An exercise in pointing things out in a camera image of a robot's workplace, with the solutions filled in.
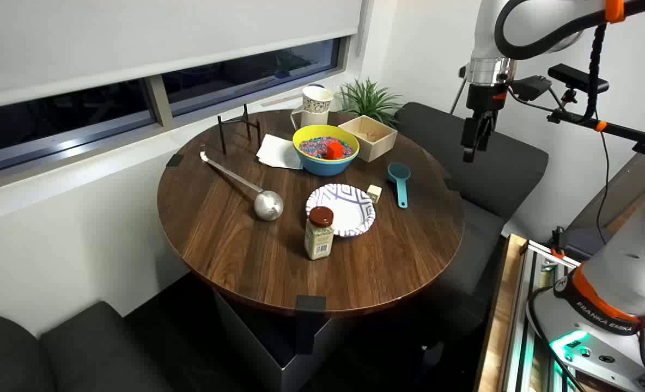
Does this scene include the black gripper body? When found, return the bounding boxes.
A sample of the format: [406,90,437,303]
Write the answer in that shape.
[467,78,511,122]

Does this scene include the blue measuring spoon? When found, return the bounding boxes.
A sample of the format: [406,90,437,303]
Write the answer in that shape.
[386,160,413,211]

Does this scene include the black sofa seat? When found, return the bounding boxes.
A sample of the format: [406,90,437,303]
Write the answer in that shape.
[392,100,550,222]

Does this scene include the light wooden square box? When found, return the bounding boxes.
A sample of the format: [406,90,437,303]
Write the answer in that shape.
[336,114,398,163]

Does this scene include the dark grey sofa seat cushion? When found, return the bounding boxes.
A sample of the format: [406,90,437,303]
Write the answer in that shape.
[433,198,511,305]

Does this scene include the small green plant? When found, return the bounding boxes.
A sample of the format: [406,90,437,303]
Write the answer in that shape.
[336,76,406,126]

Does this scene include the orange toy item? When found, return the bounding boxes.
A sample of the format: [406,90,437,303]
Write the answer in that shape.
[322,139,347,162]

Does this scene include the patterned paper plate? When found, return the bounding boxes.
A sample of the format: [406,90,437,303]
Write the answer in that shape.
[303,182,377,241]

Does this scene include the yellow and blue bowl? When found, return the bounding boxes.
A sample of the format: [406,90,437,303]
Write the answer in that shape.
[290,122,362,178]

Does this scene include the brown slanted board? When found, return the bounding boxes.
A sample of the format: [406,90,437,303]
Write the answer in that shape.
[560,121,645,261]

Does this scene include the purple bowl contents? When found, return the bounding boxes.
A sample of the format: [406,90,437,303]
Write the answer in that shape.
[299,135,358,163]

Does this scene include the spice jar with red lid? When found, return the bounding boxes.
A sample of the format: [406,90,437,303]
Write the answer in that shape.
[303,205,338,263]

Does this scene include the wooden robot stand edge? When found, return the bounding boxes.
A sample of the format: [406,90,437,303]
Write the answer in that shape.
[472,232,532,392]

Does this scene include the white paper napkin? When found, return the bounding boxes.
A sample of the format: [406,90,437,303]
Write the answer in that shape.
[253,133,304,174]

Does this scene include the silver metal ladle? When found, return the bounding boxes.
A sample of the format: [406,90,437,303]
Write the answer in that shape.
[196,148,286,224]

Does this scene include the round dark wooden table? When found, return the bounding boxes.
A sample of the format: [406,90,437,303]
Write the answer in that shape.
[154,108,467,357]

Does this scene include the grey cabinet under table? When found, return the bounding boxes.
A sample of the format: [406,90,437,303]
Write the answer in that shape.
[212,288,339,392]

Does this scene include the white roller window blind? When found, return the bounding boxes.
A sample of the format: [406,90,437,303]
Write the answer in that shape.
[0,0,366,114]

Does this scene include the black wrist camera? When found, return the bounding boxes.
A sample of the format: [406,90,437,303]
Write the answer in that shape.
[509,74,554,102]

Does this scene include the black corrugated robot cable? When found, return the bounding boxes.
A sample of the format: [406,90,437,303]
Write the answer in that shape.
[492,0,645,125]

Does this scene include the black camera on mount arm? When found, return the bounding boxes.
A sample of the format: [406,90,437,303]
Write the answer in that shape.
[544,61,645,165]

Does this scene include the aluminium robot stand frame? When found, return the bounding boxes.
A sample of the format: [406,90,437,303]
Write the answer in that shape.
[506,238,582,392]

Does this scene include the dark window with frame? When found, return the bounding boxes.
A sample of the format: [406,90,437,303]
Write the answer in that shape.
[0,37,351,182]

